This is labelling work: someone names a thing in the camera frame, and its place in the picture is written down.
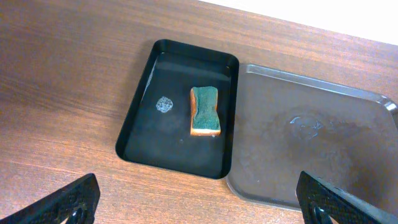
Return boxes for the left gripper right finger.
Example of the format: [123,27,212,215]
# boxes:
[296,170,397,224]

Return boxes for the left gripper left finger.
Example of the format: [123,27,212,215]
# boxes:
[1,173,100,224]

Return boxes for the brown serving tray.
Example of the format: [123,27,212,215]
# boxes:
[226,64,397,214]

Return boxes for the black plastic tray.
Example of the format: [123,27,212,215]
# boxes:
[115,39,239,179]

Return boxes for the green and orange sponge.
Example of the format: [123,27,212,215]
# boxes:
[190,86,221,136]

